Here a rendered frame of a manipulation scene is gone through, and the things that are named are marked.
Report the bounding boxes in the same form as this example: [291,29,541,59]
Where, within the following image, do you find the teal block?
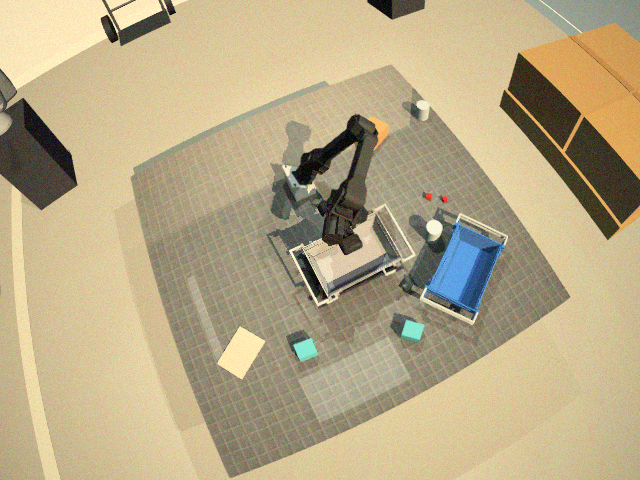
[294,338,319,362]
[400,320,424,343]

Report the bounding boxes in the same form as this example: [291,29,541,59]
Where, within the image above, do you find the orange box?
[369,117,389,151]

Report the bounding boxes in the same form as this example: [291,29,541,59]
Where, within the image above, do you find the white cylinder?
[415,100,430,121]
[425,220,442,244]

